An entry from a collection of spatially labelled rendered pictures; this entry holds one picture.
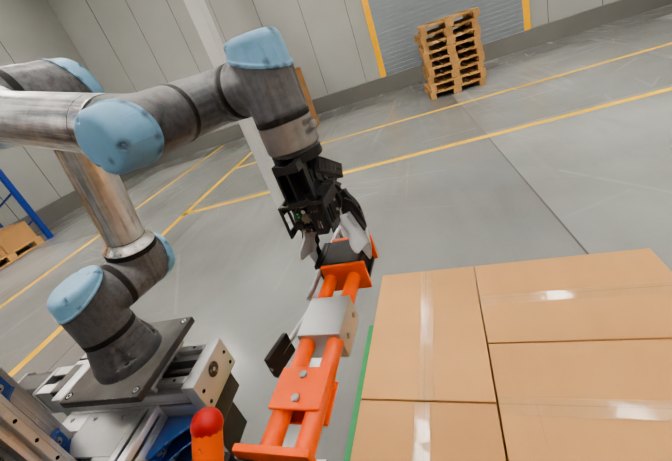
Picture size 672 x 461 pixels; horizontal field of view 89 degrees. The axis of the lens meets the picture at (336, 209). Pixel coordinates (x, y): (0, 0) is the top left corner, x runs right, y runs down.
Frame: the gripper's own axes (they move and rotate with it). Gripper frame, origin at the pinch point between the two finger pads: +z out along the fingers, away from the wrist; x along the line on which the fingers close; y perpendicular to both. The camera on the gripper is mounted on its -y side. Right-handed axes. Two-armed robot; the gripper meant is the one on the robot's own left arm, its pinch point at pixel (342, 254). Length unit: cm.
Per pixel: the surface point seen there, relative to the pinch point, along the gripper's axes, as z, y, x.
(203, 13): -90, -253, -164
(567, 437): 67, -10, 33
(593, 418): 67, -15, 40
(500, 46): 97, -929, 141
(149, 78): -120, -832, -782
